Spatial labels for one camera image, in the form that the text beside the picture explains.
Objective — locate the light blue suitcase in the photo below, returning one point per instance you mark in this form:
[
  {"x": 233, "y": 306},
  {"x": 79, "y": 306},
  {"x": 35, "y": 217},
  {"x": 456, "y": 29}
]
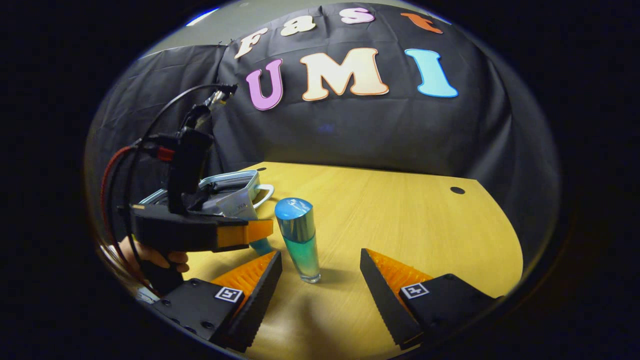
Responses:
[{"x": 235, "y": 197}]

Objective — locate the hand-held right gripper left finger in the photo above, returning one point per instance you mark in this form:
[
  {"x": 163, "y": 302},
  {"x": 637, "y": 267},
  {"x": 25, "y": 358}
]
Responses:
[{"x": 260, "y": 295}]

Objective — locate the blue skin care bottle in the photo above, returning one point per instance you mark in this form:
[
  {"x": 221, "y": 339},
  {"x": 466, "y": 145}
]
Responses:
[{"x": 300, "y": 240}]

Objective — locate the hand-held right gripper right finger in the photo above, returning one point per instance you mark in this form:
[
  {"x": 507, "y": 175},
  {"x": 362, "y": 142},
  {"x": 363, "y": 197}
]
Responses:
[{"x": 377, "y": 295}]

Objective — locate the small blue skin care tube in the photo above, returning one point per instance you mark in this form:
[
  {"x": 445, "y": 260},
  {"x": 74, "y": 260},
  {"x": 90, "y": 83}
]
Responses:
[{"x": 261, "y": 246}]

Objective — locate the black backdrop cloth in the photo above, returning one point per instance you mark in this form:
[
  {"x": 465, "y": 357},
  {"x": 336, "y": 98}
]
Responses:
[{"x": 375, "y": 130}]

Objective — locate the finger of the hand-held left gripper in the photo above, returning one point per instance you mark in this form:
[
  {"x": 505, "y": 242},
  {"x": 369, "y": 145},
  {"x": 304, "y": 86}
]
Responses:
[{"x": 245, "y": 232}]

